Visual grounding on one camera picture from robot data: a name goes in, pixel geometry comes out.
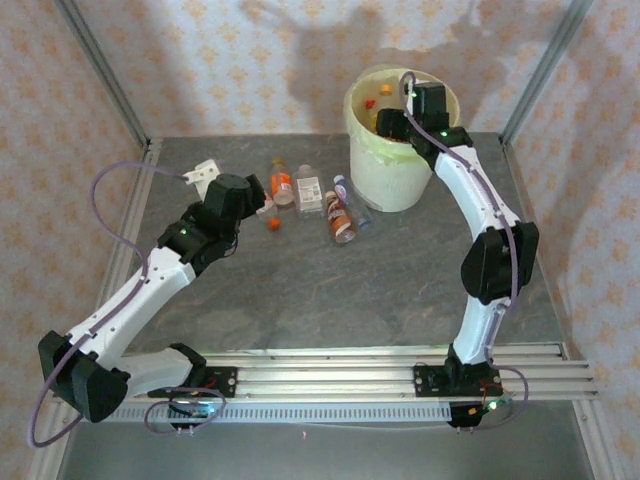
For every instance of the clear bottle orange label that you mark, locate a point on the clear bottle orange label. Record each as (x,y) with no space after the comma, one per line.
(265,206)

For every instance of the orange drink bottle white label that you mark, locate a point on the orange drink bottle white label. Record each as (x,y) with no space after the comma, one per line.
(281,184)

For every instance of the clear square bottle white label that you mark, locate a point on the clear square bottle white label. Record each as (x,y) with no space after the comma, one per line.
(308,192)

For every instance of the clear bottle brown label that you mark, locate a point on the clear bottle brown label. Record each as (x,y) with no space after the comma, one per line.
(340,220)

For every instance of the clear bottle purple cap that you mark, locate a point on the clear bottle purple cap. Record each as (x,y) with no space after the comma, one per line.
(352,200)

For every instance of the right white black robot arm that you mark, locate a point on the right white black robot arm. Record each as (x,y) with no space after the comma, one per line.
(470,190)

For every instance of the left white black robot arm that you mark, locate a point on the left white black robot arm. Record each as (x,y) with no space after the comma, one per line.
(140,295)

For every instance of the white plastic bin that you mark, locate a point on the white plastic bin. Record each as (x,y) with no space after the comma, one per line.
(385,185)

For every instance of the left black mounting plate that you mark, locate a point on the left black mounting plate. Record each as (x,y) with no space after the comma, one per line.
(227,380)

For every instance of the black mounting plate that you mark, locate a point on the black mounting plate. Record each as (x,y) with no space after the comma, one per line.
(427,382)
(227,380)

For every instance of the left controller board green light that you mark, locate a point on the left controller board green light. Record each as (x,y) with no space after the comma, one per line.
(197,411)

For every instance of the controller board green light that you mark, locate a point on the controller board green light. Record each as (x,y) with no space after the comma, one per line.
(472,412)
(197,411)

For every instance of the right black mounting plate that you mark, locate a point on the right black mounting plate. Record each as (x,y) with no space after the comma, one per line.
(427,382)

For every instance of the right controller board green light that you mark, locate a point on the right controller board green light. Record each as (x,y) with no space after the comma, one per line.
(472,412)

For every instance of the aluminium frame post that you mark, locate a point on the aluminium frame post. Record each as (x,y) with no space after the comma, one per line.
(540,70)
(110,80)

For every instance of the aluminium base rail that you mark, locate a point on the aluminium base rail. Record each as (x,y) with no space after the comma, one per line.
(325,380)

